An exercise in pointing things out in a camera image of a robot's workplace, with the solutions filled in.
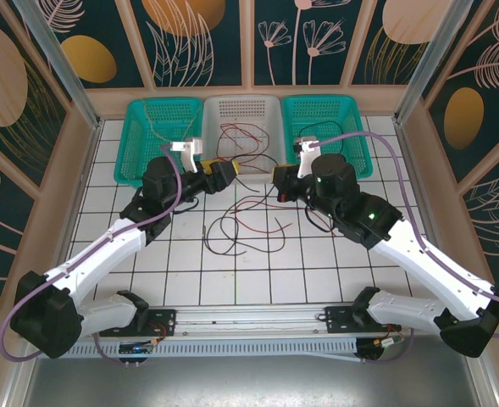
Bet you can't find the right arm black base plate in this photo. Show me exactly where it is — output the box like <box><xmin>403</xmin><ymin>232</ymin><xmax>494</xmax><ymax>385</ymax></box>
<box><xmin>324</xmin><ymin>305</ymin><xmax>402</xmax><ymax>336</ymax></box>

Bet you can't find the grey metal panel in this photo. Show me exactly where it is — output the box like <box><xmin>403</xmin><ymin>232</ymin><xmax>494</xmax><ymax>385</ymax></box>
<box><xmin>18</xmin><ymin>355</ymin><xmax>487</xmax><ymax>407</ymax></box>

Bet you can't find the wrist black cable loop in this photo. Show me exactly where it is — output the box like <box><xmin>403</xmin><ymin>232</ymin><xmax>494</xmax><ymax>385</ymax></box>
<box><xmin>307</xmin><ymin>207</ymin><xmax>337</xmax><ymax>233</ymax></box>
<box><xmin>170</xmin><ymin>197</ymin><xmax>200</xmax><ymax>214</ymax></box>

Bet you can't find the teal plastic basket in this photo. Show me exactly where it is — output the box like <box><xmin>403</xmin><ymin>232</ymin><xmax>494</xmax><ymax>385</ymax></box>
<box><xmin>281</xmin><ymin>94</ymin><xmax>374</xmax><ymax>187</ymax></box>
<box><xmin>113</xmin><ymin>98</ymin><xmax>203</xmax><ymax>191</ymax></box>

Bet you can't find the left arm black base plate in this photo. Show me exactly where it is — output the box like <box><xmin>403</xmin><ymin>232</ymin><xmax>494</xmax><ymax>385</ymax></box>
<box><xmin>99</xmin><ymin>308</ymin><xmax>178</xmax><ymax>339</ymax></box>

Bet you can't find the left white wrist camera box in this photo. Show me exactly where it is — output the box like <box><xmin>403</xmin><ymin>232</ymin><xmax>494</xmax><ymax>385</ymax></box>
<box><xmin>169</xmin><ymin>137</ymin><xmax>207</xmax><ymax>174</ymax></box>

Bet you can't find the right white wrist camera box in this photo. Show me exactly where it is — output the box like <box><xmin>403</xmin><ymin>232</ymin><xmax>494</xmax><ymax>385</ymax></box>
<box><xmin>292</xmin><ymin>135</ymin><xmax>320</xmax><ymax>178</ymax></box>

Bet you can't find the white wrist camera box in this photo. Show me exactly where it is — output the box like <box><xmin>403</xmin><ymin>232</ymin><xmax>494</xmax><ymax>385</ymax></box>
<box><xmin>292</xmin><ymin>135</ymin><xmax>320</xmax><ymax>178</ymax></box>
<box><xmin>169</xmin><ymin>137</ymin><xmax>207</xmax><ymax>174</ymax></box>

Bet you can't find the aluminium mounting rail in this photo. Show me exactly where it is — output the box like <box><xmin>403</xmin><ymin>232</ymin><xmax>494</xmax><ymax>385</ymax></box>
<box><xmin>18</xmin><ymin>299</ymin><xmax>487</xmax><ymax>343</ymax></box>

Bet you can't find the aluminium side rail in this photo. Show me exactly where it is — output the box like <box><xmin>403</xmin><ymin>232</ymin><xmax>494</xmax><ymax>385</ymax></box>
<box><xmin>395</xmin><ymin>120</ymin><xmax>460</xmax><ymax>300</ymax></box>
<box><xmin>41</xmin><ymin>120</ymin><xmax>104</xmax><ymax>309</ymax></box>

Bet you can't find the thin black wire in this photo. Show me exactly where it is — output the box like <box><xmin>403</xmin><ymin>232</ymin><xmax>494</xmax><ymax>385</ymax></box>
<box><xmin>202</xmin><ymin>215</ymin><xmax>250</xmax><ymax>257</ymax></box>
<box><xmin>291</xmin><ymin>121</ymin><xmax>346</xmax><ymax>153</ymax></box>

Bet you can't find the grey slotted cable duct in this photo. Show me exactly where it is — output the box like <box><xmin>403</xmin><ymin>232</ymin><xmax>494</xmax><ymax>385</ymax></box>
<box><xmin>69</xmin><ymin>337</ymin><xmax>363</xmax><ymax>361</ymax></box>

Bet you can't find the white plastic basket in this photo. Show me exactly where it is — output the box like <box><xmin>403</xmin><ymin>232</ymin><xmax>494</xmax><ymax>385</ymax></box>
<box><xmin>200</xmin><ymin>95</ymin><xmax>287</xmax><ymax>187</ymax></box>

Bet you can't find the left wrist black cable loop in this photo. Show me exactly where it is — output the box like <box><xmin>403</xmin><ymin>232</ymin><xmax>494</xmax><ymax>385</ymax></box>
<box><xmin>170</xmin><ymin>197</ymin><xmax>200</xmax><ymax>214</ymax></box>

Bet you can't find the aluminium corner post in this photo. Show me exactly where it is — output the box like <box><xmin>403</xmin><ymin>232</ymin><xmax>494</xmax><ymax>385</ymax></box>
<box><xmin>11</xmin><ymin>0</ymin><xmax>103</xmax><ymax>131</ymax></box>
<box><xmin>394</xmin><ymin>0</ymin><xmax>474</xmax><ymax>125</ymax></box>

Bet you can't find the bundle of coloured wires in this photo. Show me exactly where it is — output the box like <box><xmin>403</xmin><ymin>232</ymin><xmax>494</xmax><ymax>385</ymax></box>
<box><xmin>231</xmin><ymin>153</ymin><xmax>291</xmax><ymax>254</ymax></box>

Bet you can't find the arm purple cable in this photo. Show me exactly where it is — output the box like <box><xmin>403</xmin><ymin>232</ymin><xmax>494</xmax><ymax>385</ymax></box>
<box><xmin>314</xmin><ymin>131</ymin><xmax>499</xmax><ymax>365</ymax></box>
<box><xmin>0</xmin><ymin>146</ymin><xmax>191</xmax><ymax>366</ymax></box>

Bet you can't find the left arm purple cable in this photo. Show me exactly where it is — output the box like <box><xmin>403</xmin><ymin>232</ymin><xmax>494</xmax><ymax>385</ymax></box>
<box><xmin>0</xmin><ymin>146</ymin><xmax>191</xmax><ymax>366</ymax></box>

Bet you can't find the thin yellow wire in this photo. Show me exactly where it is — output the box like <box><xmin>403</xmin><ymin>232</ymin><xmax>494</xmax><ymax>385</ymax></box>
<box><xmin>141</xmin><ymin>98</ymin><xmax>191</xmax><ymax>149</ymax></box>
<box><xmin>180</xmin><ymin>108</ymin><xmax>203</xmax><ymax>143</ymax></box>

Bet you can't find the right wrist black cable loop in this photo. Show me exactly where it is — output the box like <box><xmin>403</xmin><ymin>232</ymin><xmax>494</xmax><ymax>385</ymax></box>
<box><xmin>307</xmin><ymin>207</ymin><xmax>337</xmax><ymax>233</ymax></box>

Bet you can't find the small black circuit board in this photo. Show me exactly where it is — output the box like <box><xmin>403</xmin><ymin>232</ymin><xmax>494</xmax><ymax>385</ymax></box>
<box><xmin>119</xmin><ymin>342</ymin><xmax>155</xmax><ymax>355</ymax></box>

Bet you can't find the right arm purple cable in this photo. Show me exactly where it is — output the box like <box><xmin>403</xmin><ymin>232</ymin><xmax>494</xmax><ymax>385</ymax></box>
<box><xmin>314</xmin><ymin>131</ymin><xmax>499</xmax><ymax>365</ymax></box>

